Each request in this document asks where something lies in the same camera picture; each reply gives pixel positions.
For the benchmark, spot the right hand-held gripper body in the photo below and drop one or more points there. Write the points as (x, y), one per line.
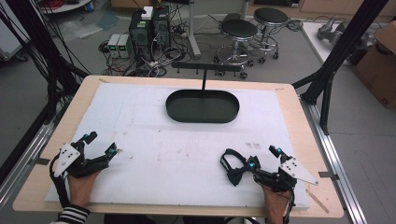
(297, 171)

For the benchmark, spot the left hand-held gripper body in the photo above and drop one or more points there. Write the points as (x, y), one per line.
(67, 157)

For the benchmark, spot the black bow tie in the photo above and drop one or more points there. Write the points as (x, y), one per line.
(235, 176)

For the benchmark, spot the person's left hand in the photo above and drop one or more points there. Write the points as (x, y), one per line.
(80, 189)

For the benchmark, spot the person's right hand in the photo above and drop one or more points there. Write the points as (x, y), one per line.
(276, 203)

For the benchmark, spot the black tape strip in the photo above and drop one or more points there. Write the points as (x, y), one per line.
(328, 176)
(42, 161)

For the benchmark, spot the thin wooden stick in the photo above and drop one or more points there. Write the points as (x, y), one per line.
(318, 201)

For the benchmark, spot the white foam mat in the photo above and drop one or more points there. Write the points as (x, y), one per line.
(186, 155)

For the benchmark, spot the black oval tray hanger stand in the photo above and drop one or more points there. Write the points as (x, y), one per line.
(202, 107)

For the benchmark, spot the grey power supply unit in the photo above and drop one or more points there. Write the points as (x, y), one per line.
(124, 46)
(113, 45)

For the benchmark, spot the clear plastic sheet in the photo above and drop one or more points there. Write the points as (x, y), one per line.
(79, 29)

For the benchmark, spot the black computer tower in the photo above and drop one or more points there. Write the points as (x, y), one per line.
(161, 28)
(140, 32)

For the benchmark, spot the black round stool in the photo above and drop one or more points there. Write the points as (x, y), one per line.
(270, 16)
(239, 29)

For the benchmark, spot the brown cardboard box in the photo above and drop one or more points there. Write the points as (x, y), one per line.
(378, 68)

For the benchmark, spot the grey robot part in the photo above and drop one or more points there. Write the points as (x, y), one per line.
(337, 31)

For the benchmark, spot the small white box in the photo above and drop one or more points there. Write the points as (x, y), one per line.
(147, 13)

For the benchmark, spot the grey desk leg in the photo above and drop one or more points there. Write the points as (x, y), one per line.
(193, 31)

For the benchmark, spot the aluminium rail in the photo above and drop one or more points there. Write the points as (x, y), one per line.
(21, 165)
(337, 161)

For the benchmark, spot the black metal frame post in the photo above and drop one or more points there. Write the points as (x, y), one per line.
(34, 40)
(345, 46)

